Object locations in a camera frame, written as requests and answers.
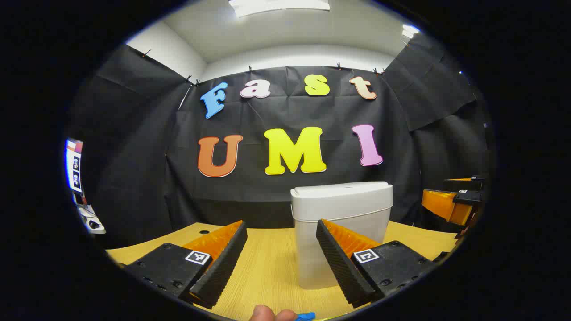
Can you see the white desktop garbage bin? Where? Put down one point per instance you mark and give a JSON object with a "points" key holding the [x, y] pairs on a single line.
{"points": [[339, 200]]}

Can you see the white wall poster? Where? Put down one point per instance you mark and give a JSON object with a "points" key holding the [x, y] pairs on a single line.
{"points": [[74, 165]]}

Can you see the small ceiling light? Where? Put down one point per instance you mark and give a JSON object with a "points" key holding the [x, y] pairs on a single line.
{"points": [[409, 30]]}

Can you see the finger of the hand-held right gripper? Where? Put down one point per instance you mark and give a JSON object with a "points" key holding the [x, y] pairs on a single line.
{"points": [[475, 183], [468, 198]]}

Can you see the blue paper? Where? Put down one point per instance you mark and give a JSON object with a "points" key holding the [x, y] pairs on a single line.
{"points": [[305, 317]]}

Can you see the black backdrop cloth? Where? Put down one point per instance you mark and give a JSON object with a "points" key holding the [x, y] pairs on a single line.
{"points": [[267, 116]]}

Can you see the white plastic device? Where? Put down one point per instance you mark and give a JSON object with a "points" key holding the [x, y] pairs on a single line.
{"points": [[91, 220]]}

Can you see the long ceiling light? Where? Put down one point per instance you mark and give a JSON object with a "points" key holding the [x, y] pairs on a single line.
{"points": [[279, 6]]}

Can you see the wooden desktop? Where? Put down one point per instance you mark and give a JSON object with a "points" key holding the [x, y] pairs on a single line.
{"points": [[272, 267]]}

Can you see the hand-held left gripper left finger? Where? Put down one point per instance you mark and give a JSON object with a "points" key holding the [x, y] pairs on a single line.
{"points": [[223, 267]]}

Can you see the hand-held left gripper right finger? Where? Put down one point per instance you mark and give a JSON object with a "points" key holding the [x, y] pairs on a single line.
{"points": [[341, 267]]}

